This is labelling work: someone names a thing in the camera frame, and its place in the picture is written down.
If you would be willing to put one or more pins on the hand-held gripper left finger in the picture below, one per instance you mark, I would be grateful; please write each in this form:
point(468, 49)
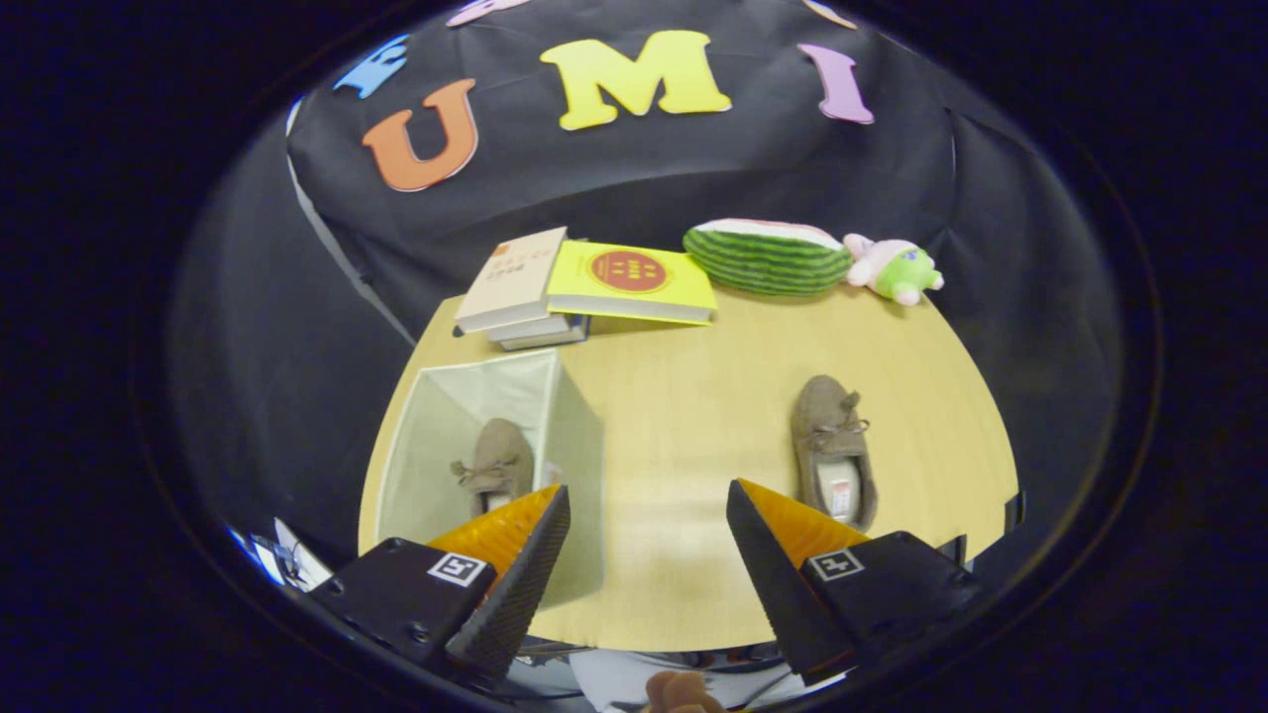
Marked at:
point(515, 594)

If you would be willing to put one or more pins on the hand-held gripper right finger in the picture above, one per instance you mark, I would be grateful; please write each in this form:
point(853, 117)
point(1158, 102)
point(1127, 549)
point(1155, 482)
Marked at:
point(778, 584)

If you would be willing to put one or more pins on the brown shoe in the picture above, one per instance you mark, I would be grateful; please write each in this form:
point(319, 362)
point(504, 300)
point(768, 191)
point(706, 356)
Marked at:
point(827, 426)
point(500, 460)

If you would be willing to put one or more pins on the pale fabric storage box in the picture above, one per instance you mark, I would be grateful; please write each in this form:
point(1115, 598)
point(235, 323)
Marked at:
point(446, 416)

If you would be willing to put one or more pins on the grey book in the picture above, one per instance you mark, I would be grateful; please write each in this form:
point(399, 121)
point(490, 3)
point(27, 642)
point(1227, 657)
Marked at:
point(545, 340)

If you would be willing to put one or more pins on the white book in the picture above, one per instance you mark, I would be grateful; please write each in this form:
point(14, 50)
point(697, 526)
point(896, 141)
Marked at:
point(525, 327)

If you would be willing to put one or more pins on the beige book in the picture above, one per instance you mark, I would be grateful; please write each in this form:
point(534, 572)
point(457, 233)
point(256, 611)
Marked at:
point(515, 277)

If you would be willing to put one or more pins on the watermelon slice plush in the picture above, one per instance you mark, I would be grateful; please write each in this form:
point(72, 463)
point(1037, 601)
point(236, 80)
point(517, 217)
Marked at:
point(768, 259)

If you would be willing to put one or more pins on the yellow book with red circle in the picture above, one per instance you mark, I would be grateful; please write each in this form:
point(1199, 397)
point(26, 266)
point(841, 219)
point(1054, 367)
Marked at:
point(634, 282)

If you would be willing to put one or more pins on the pink and green plush toy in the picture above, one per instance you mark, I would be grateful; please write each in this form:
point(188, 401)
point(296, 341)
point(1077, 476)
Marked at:
point(901, 269)

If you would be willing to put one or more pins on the black backdrop cloth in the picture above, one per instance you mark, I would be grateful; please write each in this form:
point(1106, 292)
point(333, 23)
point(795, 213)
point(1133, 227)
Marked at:
point(614, 178)

